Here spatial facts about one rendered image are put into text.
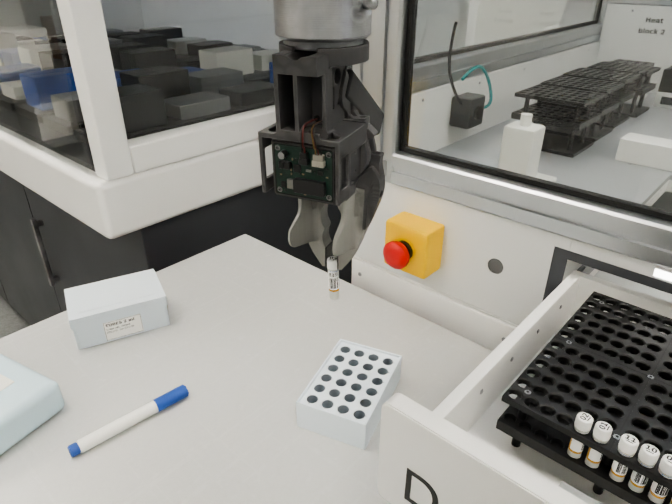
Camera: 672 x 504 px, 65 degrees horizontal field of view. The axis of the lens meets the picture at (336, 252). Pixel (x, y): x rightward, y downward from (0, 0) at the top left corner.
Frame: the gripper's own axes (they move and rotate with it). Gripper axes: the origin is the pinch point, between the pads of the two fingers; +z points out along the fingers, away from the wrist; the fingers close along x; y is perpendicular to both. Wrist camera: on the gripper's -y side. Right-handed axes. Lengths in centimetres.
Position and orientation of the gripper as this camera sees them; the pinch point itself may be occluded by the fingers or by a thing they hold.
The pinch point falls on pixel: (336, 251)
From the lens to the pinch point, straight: 53.1
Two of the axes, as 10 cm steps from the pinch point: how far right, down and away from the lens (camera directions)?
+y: -4.1, 4.5, -8.0
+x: 9.1, 2.0, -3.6
